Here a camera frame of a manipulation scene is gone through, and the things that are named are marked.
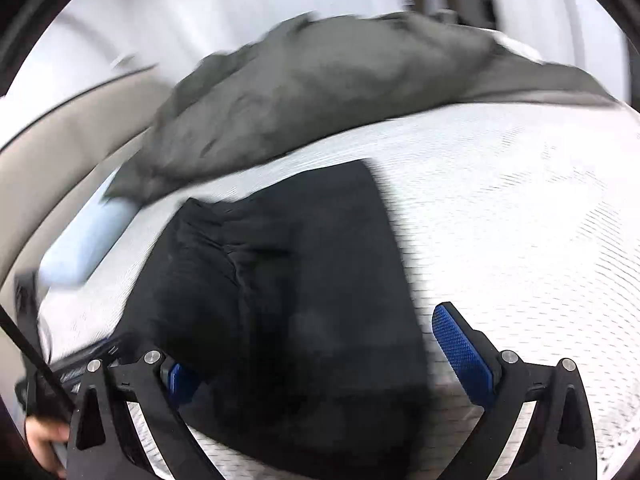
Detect black pants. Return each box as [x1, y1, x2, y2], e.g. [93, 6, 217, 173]
[116, 162, 430, 479]

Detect person's left hand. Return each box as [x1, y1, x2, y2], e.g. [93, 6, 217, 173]
[25, 416, 70, 479]

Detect light blue pillow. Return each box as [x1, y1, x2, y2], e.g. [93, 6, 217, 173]
[38, 194, 139, 287]

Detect beige upholstered headboard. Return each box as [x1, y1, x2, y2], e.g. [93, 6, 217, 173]
[1, 68, 171, 281]

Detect white patterned mattress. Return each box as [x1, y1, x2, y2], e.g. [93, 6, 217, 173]
[40, 104, 639, 479]

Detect dark grey duvet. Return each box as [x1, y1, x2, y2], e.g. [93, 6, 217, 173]
[106, 12, 613, 206]

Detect black cable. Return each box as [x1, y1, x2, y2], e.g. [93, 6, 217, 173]
[0, 303, 76, 418]

